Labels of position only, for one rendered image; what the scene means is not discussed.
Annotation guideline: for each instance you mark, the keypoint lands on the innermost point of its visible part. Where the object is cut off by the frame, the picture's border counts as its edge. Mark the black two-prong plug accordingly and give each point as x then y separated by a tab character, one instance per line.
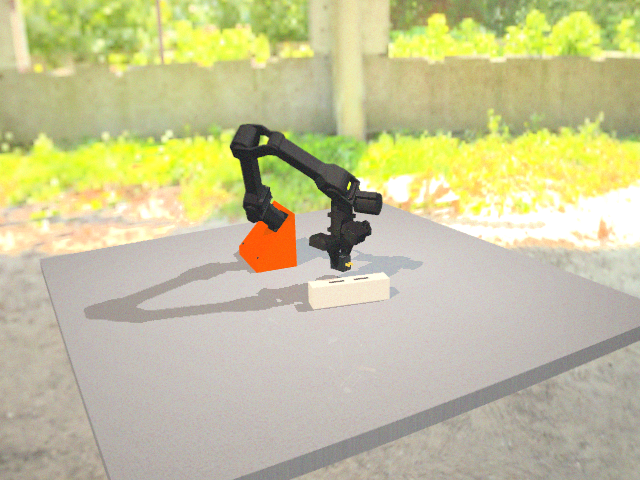
344	262

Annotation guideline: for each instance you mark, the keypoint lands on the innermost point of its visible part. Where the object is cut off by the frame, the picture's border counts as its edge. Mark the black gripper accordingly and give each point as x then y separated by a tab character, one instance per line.
331	243

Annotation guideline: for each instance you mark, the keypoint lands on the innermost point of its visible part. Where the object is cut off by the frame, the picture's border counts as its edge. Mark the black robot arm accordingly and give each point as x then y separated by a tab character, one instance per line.
329	178

